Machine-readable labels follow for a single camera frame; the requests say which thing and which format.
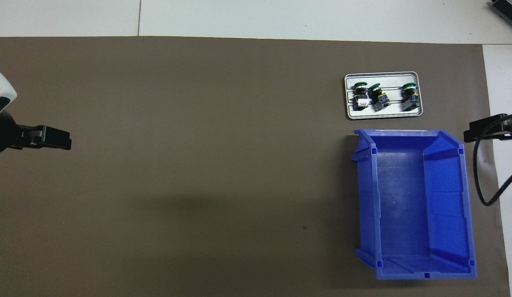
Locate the blue plastic storage bin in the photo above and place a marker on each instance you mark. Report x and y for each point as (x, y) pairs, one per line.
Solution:
(404, 206)

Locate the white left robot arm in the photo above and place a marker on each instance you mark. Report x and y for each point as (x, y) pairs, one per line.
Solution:
(0, 88)

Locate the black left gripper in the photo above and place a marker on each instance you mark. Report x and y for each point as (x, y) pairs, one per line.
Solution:
(2, 134)

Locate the grey metal tray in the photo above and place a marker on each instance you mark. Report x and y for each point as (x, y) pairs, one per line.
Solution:
(388, 112)

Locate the green push button switch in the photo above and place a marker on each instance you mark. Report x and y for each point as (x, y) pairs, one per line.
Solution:
(409, 99)
(360, 102)
(380, 99)

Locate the grey ribbed metal device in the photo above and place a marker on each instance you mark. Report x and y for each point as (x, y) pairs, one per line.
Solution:
(510, 10)

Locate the brown table mat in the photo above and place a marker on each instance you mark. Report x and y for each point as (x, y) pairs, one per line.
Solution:
(198, 123)

